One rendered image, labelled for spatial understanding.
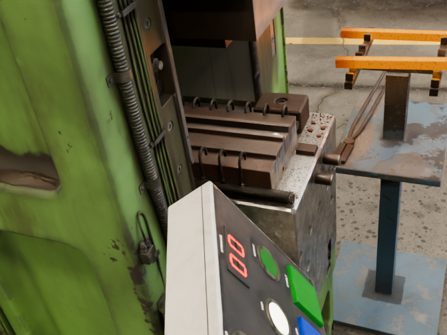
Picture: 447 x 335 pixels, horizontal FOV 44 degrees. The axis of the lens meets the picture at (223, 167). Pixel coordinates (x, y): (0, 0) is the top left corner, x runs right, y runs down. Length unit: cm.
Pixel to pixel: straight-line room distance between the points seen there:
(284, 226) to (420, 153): 60
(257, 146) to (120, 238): 40
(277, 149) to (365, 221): 132
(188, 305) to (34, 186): 45
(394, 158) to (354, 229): 84
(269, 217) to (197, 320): 58
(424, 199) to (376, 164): 101
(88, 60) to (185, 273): 32
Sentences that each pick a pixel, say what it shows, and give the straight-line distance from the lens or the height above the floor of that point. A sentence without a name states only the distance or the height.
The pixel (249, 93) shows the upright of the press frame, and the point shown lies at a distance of 150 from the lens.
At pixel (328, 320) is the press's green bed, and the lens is 191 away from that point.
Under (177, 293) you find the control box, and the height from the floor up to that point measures 117.
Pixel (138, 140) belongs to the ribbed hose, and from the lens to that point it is 90.
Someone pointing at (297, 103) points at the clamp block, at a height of 98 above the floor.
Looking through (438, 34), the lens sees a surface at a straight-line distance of 171.
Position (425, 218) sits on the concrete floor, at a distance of 252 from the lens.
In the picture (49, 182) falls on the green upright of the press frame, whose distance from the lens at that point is 101.
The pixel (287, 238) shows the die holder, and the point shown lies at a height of 83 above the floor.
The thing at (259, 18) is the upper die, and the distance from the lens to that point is 102.
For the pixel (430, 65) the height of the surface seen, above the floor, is 101.
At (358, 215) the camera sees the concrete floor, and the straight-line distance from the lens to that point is 251.
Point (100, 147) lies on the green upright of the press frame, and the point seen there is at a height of 124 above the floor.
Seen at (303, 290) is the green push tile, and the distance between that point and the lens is 87.
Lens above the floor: 169
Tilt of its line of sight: 36 degrees down
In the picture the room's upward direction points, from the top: 9 degrees counter-clockwise
